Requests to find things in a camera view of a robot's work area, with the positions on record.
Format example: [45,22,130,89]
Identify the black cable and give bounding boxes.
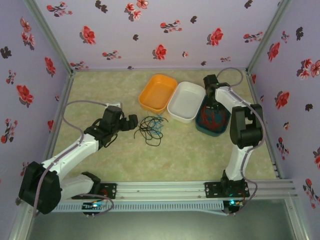
[133,113,169,146]

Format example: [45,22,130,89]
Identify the blue cable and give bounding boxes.
[144,112,166,137]

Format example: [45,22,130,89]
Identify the dark green plastic tub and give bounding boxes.
[194,92,232,138]

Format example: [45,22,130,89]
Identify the white plastic tub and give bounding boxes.
[166,81,206,125]

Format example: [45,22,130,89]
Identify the orange plastic tub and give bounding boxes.
[138,73,178,116]

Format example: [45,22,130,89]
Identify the black mounting plate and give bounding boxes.
[94,182,118,200]
[204,181,250,200]

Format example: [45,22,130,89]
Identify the controller board with LED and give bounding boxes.
[83,201,107,213]
[223,199,245,215]

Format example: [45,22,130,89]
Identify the grey metal panel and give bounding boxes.
[26,198,301,240]

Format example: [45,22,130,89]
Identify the aluminium side rail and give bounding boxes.
[246,71,285,180]
[37,72,76,182]

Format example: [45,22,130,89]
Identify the aluminium wall base strip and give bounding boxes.
[73,66,248,74]

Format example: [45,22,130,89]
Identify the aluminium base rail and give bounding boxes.
[57,179,298,202]

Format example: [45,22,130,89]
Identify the aluminium corner post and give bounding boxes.
[23,0,76,75]
[245,0,294,75]

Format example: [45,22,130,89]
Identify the white slotted cable duct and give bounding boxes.
[53,202,225,212]

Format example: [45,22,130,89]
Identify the aluminium frame post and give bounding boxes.
[8,199,36,240]
[284,198,313,240]

